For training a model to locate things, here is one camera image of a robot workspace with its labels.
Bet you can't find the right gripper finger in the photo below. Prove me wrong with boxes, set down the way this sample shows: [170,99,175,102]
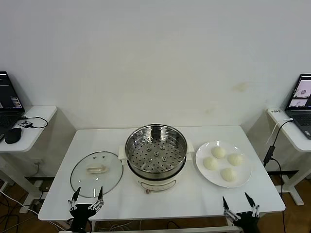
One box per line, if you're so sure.
[222,196,241,220]
[244,192,260,217]

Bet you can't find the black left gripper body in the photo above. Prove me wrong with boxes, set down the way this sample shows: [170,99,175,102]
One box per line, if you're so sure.
[69,204,98,233]

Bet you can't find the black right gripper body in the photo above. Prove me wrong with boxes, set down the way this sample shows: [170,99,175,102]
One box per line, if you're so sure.
[234,211,262,233]

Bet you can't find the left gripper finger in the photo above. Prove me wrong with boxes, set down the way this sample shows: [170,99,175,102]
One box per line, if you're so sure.
[88,186,105,212]
[68,186,81,211]

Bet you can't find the round glass pot lid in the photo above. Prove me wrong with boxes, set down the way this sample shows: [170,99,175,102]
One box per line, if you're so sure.
[70,151,124,198]

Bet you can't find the white steamed baozi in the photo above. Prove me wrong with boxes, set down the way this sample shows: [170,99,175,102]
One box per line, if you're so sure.
[203,156,219,170]
[220,167,238,182]
[211,146,226,160]
[227,153,244,167]

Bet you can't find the perforated steel steamer basket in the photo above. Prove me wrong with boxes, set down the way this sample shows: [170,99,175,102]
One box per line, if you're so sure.
[118,123,195,179]

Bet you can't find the round white plate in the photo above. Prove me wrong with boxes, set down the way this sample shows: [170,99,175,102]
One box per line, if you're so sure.
[195,140,252,188]

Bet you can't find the white floor power strip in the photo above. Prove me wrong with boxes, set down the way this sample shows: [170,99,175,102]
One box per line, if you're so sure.
[18,202,41,214]

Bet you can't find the cream electric cooker pot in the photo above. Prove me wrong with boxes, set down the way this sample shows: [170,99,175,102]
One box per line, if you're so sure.
[118,145,195,195]

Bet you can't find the black computer mouse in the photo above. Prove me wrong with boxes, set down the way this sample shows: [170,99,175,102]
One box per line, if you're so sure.
[4,127,22,144]

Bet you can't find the white side desk with mouse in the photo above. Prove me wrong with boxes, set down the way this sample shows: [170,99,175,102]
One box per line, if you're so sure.
[0,105,58,214]

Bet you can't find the white labelled power strip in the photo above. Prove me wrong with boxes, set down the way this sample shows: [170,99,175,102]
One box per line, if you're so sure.
[268,107,294,122]

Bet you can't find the black laptop dark screen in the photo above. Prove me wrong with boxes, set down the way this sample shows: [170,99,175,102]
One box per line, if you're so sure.
[0,70,26,136]

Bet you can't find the white table frame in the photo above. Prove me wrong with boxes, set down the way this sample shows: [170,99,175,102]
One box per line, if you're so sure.
[89,219,240,233]

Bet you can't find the white laptop cable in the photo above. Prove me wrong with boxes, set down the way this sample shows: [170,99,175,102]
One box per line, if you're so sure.
[266,117,294,145]

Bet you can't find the black hub cable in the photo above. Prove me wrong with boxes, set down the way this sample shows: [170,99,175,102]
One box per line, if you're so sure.
[23,116,49,129]

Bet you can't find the grey laptop camera views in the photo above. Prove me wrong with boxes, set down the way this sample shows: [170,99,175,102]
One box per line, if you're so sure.
[284,73,311,140]

